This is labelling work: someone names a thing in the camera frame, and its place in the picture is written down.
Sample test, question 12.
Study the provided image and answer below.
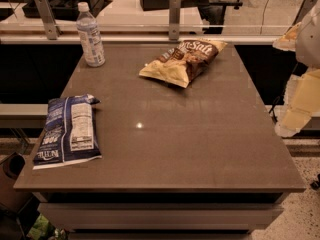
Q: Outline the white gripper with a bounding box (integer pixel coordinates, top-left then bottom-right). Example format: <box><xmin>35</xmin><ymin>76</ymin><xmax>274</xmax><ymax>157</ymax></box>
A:
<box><xmin>273</xmin><ymin>22</ymin><xmax>320</xmax><ymax>138</ymax></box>

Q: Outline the clear plastic water bottle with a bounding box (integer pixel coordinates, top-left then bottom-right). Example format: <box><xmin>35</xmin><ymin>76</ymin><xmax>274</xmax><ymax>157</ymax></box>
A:
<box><xmin>76</xmin><ymin>2</ymin><xmax>105</xmax><ymax>67</ymax></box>

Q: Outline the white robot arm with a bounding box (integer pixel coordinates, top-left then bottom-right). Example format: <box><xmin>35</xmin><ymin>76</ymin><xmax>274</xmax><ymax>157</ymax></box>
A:
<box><xmin>273</xmin><ymin>6</ymin><xmax>320</xmax><ymax>137</ymax></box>

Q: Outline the yellow brown chip bag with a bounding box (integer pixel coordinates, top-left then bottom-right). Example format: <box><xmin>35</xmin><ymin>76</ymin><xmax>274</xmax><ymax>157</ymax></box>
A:
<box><xmin>139</xmin><ymin>39</ymin><xmax>227</xmax><ymax>88</ymax></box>

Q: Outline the blue white chip bag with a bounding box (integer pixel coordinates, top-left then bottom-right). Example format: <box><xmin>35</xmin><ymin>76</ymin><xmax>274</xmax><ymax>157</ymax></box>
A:
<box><xmin>33</xmin><ymin>94</ymin><xmax>102</xmax><ymax>170</ymax></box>

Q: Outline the black tray on counter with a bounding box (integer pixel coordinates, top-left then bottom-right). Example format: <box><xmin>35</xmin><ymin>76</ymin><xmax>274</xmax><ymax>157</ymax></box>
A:
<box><xmin>21</xmin><ymin>0</ymin><xmax>113</xmax><ymax>22</ymax></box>

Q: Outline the right metal rail bracket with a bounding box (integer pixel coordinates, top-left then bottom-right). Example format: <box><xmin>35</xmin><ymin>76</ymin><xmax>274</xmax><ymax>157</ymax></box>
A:
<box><xmin>293</xmin><ymin>0</ymin><xmax>318</xmax><ymax>24</ymax></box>

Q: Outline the metal rail bracket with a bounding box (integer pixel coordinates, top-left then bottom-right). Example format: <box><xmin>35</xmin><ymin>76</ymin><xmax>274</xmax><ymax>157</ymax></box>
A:
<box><xmin>34</xmin><ymin>0</ymin><xmax>60</xmax><ymax>40</ymax></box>
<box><xmin>168</xmin><ymin>0</ymin><xmax>181</xmax><ymax>40</ymax></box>
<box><xmin>293</xmin><ymin>0</ymin><xmax>318</xmax><ymax>24</ymax></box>

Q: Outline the middle metal rail bracket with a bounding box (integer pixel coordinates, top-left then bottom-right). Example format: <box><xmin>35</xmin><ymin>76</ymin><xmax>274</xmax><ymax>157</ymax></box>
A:
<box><xmin>168</xmin><ymin>0</ymin><xmax>181</xmax><ymax>40</ymax></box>

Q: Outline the left metal rail bracket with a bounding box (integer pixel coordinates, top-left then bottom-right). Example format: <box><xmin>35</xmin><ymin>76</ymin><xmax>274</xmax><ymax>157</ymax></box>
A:
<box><xmin>34</xmin><ymin>0</ymin><xmax>60</xmax><ymax>40</ymax></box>

